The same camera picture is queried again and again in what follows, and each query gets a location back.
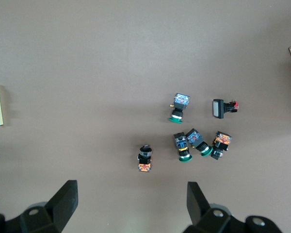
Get black selector switch orange block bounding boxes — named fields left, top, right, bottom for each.
left=137, top=145, right=153, bottom=173

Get green pushbutton blue contact block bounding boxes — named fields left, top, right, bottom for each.
left=168, top=92, right=191, bottom=124
left=185, top=128, right=213, bottom=157

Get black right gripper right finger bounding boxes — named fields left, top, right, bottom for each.
left=183, top=182, right=286, bottom=233

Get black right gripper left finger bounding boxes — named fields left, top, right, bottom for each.
left=0, top=179, right=79, bottom=233

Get green pushbutton black contact block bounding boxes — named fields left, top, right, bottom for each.
left=173, top=132, right=194, bottom=163

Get black pushbutton orange contact block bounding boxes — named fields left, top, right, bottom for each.
left=210, top=130, right=233, bottom=161

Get black small switch part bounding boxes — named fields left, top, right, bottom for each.
left=211, top=98, right=240, bottom=119

